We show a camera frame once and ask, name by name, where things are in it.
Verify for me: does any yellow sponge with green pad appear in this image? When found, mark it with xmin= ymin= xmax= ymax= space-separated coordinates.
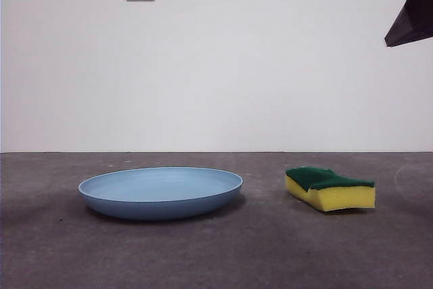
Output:
xmin=285 ymin=166 xmax=376 ymax=213

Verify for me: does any light blue round plate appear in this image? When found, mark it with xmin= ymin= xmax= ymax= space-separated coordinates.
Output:
xmin=78 ymin=166 xmax=244 ymax=221

